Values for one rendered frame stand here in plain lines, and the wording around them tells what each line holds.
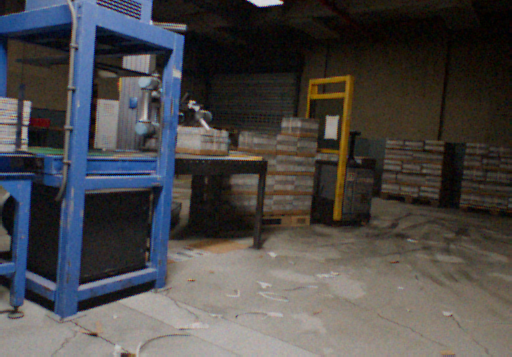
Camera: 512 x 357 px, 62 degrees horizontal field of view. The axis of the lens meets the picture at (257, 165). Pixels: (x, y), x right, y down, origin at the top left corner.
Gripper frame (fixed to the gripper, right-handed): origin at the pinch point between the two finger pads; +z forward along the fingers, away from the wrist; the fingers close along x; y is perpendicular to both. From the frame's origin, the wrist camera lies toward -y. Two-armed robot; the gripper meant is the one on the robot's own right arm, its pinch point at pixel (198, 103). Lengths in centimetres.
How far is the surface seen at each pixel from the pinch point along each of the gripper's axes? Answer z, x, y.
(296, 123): 24, -171, -22
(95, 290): 41, 124, 131
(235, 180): -11, -105, 57
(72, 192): 39, 148, 81
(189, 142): -9.3, -8.8, 32.7
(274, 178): 15, -148, 48
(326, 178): 48, -244, 34
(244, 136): -22, -131, 5
